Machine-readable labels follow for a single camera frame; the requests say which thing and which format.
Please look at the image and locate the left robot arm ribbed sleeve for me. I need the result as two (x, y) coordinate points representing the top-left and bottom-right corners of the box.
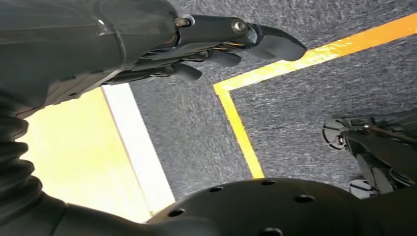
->
(0, 94), (67, 236)

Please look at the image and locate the yellow floor tape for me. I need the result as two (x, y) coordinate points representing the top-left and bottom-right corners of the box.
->
(212, 13), (417, 180)

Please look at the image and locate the black robot body shell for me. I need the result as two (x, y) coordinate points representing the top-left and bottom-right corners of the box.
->
(42, 177), (417, 236)

